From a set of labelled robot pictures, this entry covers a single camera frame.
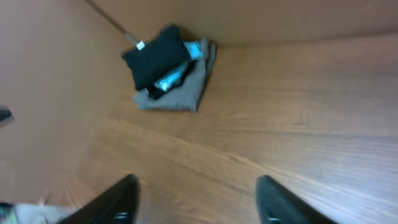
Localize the light blue folded t-shirt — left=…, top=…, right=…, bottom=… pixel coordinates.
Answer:
left=154, top=41, right=205, bottom=91

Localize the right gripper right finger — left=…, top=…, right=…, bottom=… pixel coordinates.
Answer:
left=256, top=175, right=335, bottom=224

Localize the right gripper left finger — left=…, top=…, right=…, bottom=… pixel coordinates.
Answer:
left=57, top=174, right=140, bottom=224

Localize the grey folded t-shirt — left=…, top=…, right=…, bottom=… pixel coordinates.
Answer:
left=133, top=38, right=216, bottom=112

